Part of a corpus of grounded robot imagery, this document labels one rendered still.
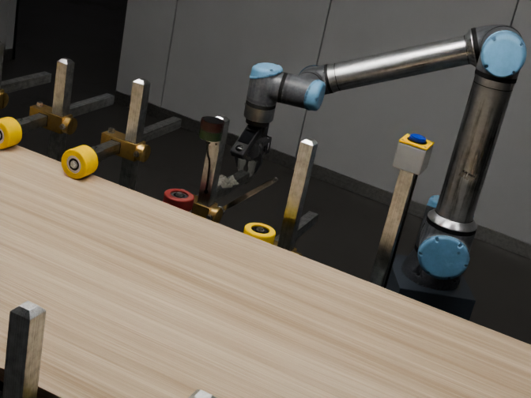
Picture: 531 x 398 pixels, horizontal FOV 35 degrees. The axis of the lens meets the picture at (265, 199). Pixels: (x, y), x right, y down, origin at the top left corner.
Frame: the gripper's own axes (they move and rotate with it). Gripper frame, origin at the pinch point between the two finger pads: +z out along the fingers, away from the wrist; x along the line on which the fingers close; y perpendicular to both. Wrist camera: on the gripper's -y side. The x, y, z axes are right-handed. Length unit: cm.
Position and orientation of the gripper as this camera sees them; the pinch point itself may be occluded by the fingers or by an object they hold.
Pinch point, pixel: (244, 180)
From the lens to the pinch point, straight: 262.6
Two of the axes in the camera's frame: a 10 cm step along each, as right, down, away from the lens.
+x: -8.8, -3.3, 3.4
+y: 4.4, -3.2, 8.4
